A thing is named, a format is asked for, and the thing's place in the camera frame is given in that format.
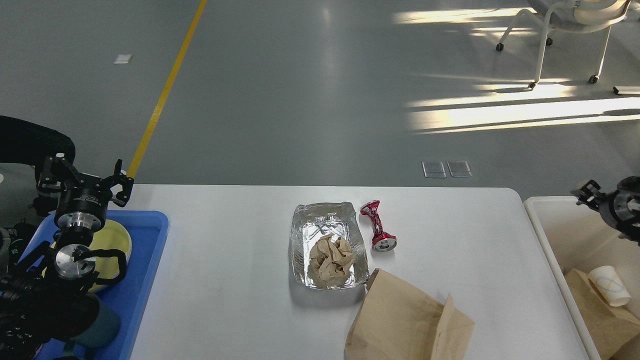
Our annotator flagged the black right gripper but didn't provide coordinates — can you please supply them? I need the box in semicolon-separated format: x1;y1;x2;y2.
571;176;638;239

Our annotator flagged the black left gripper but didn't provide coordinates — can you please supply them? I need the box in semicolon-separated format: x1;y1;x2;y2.
36;153;135;230

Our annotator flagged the yellow plate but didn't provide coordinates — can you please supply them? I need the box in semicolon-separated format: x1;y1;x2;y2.
42;220;133;294

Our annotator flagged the white paper cup front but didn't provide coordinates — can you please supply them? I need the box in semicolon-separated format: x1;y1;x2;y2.
587;265;632;307

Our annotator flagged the dark green mug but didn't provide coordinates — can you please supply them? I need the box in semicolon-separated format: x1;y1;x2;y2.
60;293;121;360

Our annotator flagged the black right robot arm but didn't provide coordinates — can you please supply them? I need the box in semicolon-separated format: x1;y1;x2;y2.
570;176;640;244

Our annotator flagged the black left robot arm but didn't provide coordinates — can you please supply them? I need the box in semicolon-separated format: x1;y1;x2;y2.
1;153;135;360

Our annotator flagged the white plastic bin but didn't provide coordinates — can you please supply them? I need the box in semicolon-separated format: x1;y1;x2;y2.
524;196;640;360

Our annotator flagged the blue plastic tray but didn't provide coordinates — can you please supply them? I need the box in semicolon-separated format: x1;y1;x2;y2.
20;210;171;360

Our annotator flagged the small grey floor plate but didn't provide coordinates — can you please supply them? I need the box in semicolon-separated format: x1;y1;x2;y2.
422;161;448;179

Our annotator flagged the white rolling chair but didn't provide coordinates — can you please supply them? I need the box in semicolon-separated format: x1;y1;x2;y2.
495;0;633;91

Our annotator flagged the crushed red can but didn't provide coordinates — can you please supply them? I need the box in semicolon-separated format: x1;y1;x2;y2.
359;200;397;252

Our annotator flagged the large brown paper bag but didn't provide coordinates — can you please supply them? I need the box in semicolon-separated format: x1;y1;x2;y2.
344;268;476;360

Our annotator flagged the aluminium foil tray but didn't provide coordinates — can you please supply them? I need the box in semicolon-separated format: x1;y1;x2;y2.
289;202;370;291

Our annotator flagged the crumpled brown paper in tray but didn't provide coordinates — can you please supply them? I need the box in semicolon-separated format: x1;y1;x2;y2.
309;235;355;282

